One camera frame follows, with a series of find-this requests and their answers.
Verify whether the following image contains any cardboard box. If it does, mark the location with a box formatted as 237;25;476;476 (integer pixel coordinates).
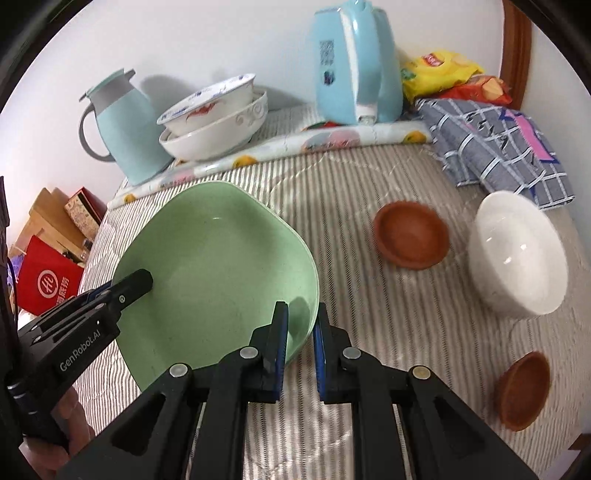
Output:
16;187;93;254

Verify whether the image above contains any light blue electric kettle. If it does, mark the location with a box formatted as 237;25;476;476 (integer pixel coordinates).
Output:
308;0;405;126

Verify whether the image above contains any red shopping bag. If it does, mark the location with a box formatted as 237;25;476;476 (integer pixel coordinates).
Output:
16;234;86;317

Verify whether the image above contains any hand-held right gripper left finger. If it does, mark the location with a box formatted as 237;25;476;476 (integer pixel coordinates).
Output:
55;301;290;480

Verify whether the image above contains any yellow snack bag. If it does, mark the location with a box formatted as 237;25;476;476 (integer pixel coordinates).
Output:
401;49;485;104

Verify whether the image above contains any floral printed mat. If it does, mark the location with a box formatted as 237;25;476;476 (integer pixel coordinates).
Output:
107;117;435;208

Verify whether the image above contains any plain white bowl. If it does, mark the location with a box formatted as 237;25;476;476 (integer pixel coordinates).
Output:
468;191;568;318

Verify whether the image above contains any striped bed sheet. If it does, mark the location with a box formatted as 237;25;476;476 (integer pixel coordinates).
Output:
69;104;587;480

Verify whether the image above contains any grey plaid cloth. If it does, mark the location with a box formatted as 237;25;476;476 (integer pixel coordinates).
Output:
416;97;575;212

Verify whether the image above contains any light blue thermos jug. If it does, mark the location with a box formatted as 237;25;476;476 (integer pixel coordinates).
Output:
78;68;175;186

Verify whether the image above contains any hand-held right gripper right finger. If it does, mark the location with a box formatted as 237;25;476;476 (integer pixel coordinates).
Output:
312;302;539;480

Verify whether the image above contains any large green bowl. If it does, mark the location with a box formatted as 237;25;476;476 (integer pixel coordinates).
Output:
111;181;320;393

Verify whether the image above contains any red patterned box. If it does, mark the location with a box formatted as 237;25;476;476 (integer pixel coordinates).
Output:
64;186;109;241

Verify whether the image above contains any person's left hand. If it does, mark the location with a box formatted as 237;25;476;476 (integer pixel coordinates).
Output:
21;383;99;480

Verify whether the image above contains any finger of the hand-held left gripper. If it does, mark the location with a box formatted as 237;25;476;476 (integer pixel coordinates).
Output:
82;270;154;319

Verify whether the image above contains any small brown bowl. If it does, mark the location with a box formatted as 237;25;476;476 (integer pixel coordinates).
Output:
496;351;552;433
373;200;451;269

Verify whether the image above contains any wooden bed frame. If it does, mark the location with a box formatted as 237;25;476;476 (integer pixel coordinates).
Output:
501;0;534;112

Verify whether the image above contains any red snack bag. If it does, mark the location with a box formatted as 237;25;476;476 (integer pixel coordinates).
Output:
438;74;513;106

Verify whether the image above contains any white bowl with embossed rim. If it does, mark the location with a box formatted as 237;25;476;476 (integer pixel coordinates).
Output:
159;90;269;161

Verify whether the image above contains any white bowl with painted pattern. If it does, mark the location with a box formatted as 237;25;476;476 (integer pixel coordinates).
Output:
156;73;257;137

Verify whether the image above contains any pink paper tag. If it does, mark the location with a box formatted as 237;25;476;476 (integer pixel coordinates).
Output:
503;108;559;163

